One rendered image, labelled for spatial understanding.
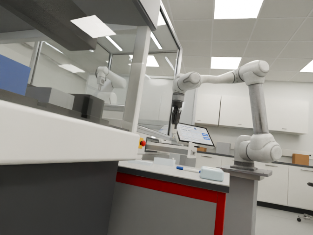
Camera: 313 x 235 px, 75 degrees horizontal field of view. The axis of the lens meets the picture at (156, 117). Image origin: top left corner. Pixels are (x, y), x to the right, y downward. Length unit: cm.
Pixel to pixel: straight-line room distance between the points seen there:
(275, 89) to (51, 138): 546
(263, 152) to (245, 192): 36
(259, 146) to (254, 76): 51
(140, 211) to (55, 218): 41
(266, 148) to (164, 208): 96
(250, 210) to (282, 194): 299
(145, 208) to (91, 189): 30
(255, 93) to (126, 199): 118
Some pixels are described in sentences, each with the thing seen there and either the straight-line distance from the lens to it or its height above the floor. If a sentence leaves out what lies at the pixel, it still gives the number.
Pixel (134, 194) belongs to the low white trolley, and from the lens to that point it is 96.
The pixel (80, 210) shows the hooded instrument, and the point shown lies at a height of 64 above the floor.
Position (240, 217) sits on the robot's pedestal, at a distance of 184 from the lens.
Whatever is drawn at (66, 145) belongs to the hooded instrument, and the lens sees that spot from 50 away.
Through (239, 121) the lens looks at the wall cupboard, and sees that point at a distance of 497.
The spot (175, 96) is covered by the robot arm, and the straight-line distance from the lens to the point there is 149.
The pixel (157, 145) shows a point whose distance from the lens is 152.
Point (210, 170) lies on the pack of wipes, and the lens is 91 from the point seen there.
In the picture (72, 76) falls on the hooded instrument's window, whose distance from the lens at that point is 52.
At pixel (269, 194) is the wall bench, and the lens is 472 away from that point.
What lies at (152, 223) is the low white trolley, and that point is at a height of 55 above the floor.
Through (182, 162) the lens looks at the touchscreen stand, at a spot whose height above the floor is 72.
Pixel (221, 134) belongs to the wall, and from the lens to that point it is 525.
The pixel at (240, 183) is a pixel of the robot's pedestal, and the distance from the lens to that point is 181.
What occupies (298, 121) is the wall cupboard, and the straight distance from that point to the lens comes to 527.
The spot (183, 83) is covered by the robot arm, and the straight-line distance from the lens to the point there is 139.
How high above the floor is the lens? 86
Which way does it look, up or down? 8 degrees up
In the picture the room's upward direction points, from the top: 8 degrees clockwise
